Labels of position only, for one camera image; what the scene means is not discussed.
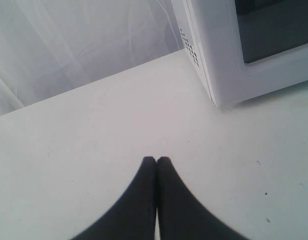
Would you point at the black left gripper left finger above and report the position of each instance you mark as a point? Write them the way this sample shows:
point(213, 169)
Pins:
point(133, 216)

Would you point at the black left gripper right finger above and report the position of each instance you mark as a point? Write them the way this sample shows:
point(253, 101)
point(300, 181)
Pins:
point(180, 214)

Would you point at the white microwave door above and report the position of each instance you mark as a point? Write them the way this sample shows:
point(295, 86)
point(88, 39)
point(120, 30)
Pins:
point(250, 48)

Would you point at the white microwave oven body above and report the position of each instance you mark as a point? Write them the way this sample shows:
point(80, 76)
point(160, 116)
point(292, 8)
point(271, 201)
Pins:
point(189, 33)

